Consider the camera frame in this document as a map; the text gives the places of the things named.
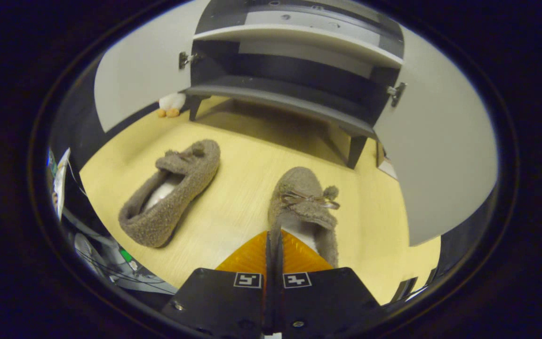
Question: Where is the metal door hinge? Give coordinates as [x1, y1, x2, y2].
[386, 82, 407, 108]
[179, 51, 201, 70]

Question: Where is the white product box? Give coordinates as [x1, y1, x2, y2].
[377, 141, 399, 180]

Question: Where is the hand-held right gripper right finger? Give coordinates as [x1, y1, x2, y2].
[271, 230, 384, 339]

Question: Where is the white printed packet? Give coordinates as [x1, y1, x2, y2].
[48, 147, 72, 222]

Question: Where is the black backdrop cloth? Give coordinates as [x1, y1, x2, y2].
[48, 52, 500, 302]

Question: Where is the plush penguin toy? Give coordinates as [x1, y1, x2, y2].
[158, 92, 187, 118]

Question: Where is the grey equipment pile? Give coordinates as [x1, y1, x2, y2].
[64, 212, 177, 295]

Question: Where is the white shoe cabinet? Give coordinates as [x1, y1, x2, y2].
[179, 0, 406, 169]

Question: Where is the brown fluffy shoe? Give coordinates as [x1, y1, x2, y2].
[119, 139, 221, 248]
[269, 166, 340, 269]

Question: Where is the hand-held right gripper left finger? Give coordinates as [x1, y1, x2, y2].
[160, 231, 271, 339]

